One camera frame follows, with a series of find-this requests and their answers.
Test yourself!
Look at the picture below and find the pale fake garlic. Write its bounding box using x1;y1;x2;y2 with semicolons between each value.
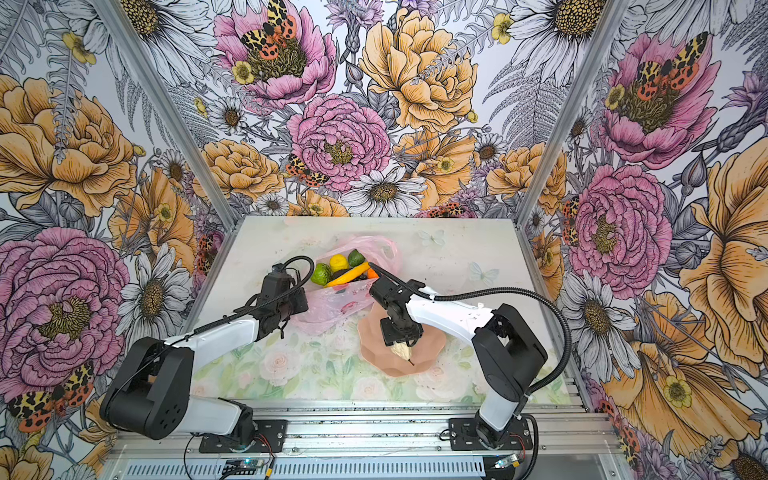
390;342;413;365

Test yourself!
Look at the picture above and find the pink printed plastic bag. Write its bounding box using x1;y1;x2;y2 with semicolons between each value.
289;235;402;335

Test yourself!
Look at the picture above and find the yellow fake lemon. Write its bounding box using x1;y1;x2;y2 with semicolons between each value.
328;254;350;273

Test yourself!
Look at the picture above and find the dark green fake avocado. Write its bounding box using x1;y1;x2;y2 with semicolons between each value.
346;249;366;268

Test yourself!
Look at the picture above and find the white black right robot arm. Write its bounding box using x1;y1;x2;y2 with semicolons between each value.
369;276;562;450

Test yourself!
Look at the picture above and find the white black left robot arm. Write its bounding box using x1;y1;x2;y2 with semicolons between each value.
100;269;310;447

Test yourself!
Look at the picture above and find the yellow fake banana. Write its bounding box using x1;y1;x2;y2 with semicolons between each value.
325;262;370;288

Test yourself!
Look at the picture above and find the pink round plate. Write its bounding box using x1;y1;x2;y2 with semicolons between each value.
358;304;447;377

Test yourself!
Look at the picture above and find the green circuit board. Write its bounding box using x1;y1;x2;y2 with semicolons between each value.
221;458;270;478

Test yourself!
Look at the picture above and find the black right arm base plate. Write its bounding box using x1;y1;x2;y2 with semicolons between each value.
442;417;533;451

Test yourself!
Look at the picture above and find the aluminium front rail frame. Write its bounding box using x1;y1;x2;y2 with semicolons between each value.
101;384;632;479

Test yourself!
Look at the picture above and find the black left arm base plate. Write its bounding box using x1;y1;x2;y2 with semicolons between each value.
198;419;288;454

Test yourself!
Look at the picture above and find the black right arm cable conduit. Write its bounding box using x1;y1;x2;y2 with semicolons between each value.
367;262;573;480

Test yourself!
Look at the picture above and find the aluminium left corner post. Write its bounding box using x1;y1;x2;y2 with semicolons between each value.
94;1;240;233

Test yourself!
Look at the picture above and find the aluminium corner post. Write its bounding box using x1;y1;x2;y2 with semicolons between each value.
94;1;240;233
515;0;631;230

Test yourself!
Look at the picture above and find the aluminium right corner post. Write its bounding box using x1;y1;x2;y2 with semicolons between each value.
515;0;631;230

